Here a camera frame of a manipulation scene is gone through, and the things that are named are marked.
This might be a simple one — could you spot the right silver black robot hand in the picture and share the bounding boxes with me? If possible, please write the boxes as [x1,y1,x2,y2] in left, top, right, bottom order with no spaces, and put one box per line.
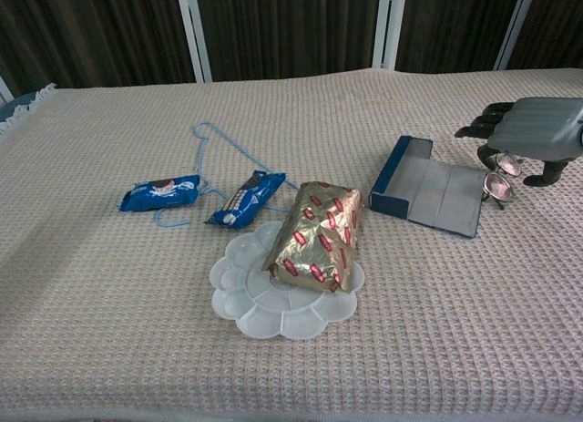
[454,97,583,188]

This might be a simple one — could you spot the thin-framed eyeglasses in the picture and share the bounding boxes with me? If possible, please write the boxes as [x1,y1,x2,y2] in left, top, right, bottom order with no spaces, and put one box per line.
[480,150,525,211]

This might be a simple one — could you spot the blue glasses case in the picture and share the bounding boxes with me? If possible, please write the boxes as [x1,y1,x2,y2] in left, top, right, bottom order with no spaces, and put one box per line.
[368,135,484,239]

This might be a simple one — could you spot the gold foil snack package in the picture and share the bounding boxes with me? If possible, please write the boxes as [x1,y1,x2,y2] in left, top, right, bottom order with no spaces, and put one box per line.
[261,180,365,293]

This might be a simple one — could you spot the blue cookie packet with biscuit row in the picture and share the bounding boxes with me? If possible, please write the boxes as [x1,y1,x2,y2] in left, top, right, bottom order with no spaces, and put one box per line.
[203,170,287,232]

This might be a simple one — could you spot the white flower-shaped palette tray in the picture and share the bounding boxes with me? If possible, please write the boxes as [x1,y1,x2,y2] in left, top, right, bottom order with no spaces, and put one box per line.
[209,220,367,340]

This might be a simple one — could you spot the blue Oreo cookie packet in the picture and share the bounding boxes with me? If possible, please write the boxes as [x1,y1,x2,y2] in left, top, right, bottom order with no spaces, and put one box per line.
[117,174,201,212]

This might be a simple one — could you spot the beige waffle-weave fringed blanket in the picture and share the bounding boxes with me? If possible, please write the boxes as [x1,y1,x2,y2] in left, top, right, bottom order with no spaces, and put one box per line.
[0,67,583,417]

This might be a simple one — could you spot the teal padded table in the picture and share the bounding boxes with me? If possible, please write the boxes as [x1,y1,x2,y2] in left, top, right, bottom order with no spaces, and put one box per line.
[0,91,45,125]

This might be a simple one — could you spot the light blue cord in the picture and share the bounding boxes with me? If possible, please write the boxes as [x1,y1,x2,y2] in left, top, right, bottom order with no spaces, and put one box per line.
[155,119,302,228]

